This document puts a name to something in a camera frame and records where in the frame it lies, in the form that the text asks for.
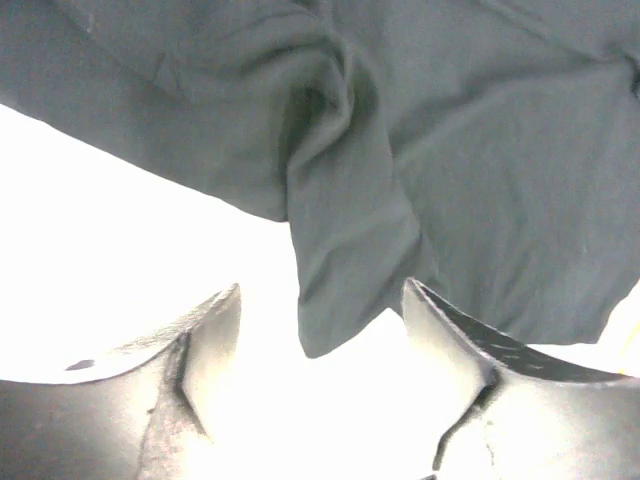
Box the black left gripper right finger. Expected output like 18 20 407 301
403 279 639 479

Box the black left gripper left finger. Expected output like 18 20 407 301
1 284 241 479

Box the black t-shirt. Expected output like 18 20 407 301
1 1 639 358

